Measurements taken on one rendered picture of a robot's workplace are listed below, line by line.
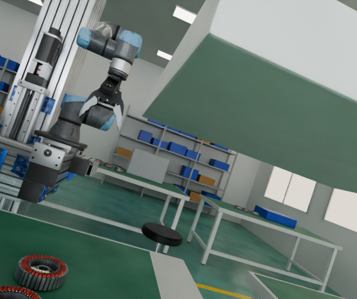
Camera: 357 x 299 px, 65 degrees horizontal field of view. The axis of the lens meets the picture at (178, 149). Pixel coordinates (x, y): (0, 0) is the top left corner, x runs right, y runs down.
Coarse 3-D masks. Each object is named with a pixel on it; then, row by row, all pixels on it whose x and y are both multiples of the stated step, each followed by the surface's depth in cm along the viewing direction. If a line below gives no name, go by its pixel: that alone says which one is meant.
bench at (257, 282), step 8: (248, 272) 130; (248, 280) 128; (256, 280) 123; (264, 280) 125; (272, 280) 129; (280, 280) 134; (256, 288) 121; (264, 288) 116; (272, 288) 118; (280, 288) 121; (288, 288) 125; (296, 288) 129; (304, 288) 134; (256, 296) 125; (264, 296) 114; (272, 296) 110; (280, 296) 112; (288, 296) 115; (296, 296) 118; (304, 296) 122; (312, 296) 126; (320, 296) 130; (328, 296) 135; (336, 296) 140
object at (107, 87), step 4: (108, 80) 97; (112, 80) 99; (116, 80) 100; (104, 84) 93; (108, 84) 93; (112, 84) 96; (116, 84) 97; (100, 88) 92; (104, 88) 92; (108, 88) 92; (112, 88) 93; (116, 88) 98; (104, 92) 93; (108, 92) 92; (112, 92) 93
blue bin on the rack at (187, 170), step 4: (184, 168) 716; (188, 168) 711; (180, 172) 746; (184, 172) 710; (188, 172) 711; (196, 172) 716; (184, 176) 710; (188, 176) 712; (192, 176) 714; (196, 176) 716
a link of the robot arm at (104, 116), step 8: (120, 32) 141; (136, 56) 148; (104, 104) 144; (96, 112) 144; (104, 112) 145; (112, 112) 148; (88, 120) 144; (96, 120) 145; (104, 120) 146; (112, 120) 147; (104, 128) 148
